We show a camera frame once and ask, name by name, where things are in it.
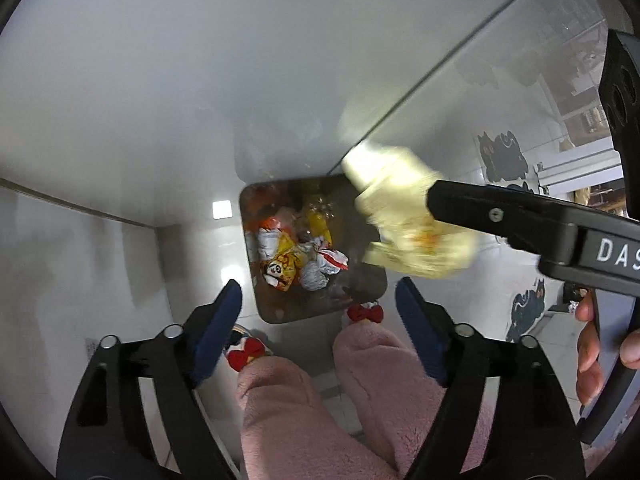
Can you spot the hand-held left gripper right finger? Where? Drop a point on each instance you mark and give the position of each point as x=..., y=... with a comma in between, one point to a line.
x=415, y=325

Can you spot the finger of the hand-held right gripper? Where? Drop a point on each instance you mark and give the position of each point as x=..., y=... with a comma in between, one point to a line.
x=500, y=215

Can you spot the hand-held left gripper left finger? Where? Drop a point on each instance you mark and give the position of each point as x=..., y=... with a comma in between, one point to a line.
x=220, y=320

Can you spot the stainless steel waste bin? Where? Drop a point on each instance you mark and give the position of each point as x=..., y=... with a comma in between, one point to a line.
x=272, y=305

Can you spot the pale yellow wrapper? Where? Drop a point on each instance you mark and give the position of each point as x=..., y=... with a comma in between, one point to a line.
x=400, y=180

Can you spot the person's right hand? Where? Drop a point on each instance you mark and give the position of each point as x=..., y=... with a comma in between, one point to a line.
x=590, y=350

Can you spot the plush slipper with red bow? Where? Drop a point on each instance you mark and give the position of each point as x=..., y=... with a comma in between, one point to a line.
x=245, y=351
x=365, y=313

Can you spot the yellow panda snack packet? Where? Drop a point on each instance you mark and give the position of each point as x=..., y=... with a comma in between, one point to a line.
x=282, y=272

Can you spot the orange white snack wrapper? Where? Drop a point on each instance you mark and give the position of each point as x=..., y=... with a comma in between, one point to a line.
x=270, y=237

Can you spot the red white snack wrapper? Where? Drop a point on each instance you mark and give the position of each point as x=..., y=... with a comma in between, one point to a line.
x=325, y=265

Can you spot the pink fleece pants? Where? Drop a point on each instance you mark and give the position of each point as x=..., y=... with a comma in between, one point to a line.
x=280, y=410

